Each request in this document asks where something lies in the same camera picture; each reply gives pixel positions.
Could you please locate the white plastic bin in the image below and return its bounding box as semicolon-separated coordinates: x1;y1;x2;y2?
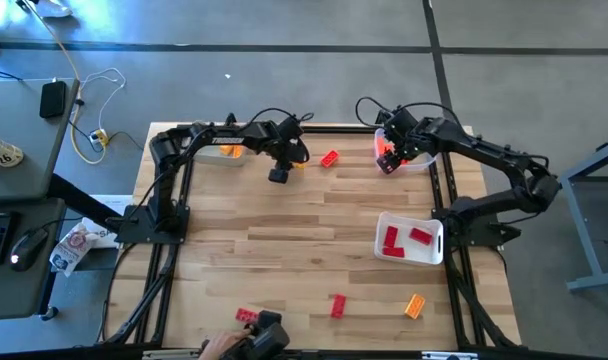
373;210;445;266

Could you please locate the clear plastic bin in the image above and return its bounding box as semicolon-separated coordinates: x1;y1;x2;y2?
374;127;439;173

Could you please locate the grey plastic bin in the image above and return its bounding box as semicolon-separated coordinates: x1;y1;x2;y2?
186;120;249;168

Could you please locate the orange toy brick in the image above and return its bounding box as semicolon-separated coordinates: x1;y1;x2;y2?
403;293;427;321

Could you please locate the black handheld device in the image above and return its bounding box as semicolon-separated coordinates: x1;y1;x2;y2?
243;309;291;360

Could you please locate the yellow white plug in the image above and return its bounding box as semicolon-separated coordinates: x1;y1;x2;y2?
88;128;110;149

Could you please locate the person's hand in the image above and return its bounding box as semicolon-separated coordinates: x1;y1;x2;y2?
198;327;254;360

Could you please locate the white paper sheet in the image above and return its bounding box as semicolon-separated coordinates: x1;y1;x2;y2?
81;194;135;250

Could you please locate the black diagonal strut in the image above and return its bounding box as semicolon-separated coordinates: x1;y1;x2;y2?
48;173;127;233

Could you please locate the white red printed bag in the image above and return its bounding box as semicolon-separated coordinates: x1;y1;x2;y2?
49;222;103;278

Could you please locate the black power brick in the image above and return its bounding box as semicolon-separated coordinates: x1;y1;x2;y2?
39;80;68;120

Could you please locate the black computer mouse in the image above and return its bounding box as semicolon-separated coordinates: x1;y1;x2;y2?
9;227;50;273

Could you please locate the white numbered tag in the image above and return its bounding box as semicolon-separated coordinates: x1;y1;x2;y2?
0;128;25;169

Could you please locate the dark grey desk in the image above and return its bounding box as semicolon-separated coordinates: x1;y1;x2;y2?
0;197;68;321

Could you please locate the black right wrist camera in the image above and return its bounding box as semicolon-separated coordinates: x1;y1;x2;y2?
383;106;419;132

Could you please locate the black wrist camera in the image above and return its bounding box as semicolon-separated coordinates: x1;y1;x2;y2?
383;106;419;132
282;116;306;139

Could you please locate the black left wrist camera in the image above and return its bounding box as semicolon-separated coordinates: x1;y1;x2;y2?
282;116;306;139

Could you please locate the black aluminium table frame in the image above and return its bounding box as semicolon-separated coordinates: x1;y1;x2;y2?
101;110;523;351

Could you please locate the white cable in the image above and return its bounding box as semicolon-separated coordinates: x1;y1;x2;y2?
77;66;128;132

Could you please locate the grey metal table frame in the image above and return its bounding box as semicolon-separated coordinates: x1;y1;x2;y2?
535;138;608;294

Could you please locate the silver metal bracket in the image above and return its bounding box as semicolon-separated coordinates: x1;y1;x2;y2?
422;351;480;360
142;349;200;360

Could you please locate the yellow cable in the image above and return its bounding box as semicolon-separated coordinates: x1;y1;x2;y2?
26;0;109;166

